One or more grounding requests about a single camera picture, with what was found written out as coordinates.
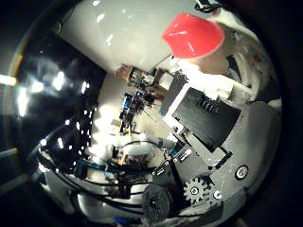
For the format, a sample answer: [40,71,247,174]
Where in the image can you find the cluttered equipment rack blue box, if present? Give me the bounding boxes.
[110,90,156,137]

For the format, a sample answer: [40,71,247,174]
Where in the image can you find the wooden shelf with clutter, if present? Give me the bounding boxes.
[115,63,175,96]

